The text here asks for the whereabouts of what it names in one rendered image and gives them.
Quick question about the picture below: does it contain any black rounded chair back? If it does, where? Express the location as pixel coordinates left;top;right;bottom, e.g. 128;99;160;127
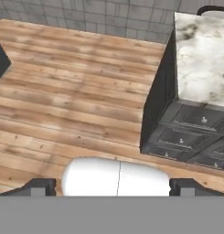
197;5;224;16

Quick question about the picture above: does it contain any white rounded object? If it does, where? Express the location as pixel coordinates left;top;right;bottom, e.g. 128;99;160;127
60;156;171;197

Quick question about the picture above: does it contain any dark cabinet with marble top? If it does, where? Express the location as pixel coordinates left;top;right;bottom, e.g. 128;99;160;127
139;11;224;172

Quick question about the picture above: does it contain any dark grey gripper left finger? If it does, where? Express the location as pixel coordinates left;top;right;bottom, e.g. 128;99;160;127
0;177;58;197

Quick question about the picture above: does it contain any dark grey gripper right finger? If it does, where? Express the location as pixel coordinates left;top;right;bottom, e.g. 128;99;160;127
169;177;224;197

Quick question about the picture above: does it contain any dark drawer front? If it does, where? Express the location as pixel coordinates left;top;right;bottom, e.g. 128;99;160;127
172;104;224;133
148;144;191;162
191;153;224;172
156;126;209;151

